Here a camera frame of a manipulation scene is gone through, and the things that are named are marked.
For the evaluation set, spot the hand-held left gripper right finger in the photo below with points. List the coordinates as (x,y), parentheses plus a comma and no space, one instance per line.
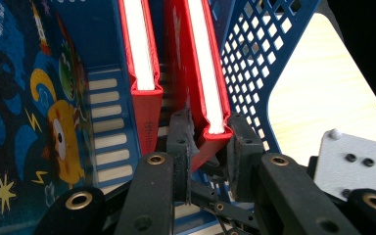
(244,160)

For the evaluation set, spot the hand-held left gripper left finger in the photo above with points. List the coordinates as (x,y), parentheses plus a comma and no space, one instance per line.
(179,156)

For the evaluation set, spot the red picture book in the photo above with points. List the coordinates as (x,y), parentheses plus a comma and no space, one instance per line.
(147,111)
(179,65)

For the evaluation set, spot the blue plastic file rack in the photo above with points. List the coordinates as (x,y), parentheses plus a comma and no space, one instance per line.
(251,65)

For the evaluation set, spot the blue monster picture book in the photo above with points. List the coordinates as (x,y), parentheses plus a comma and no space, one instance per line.
(13,114)

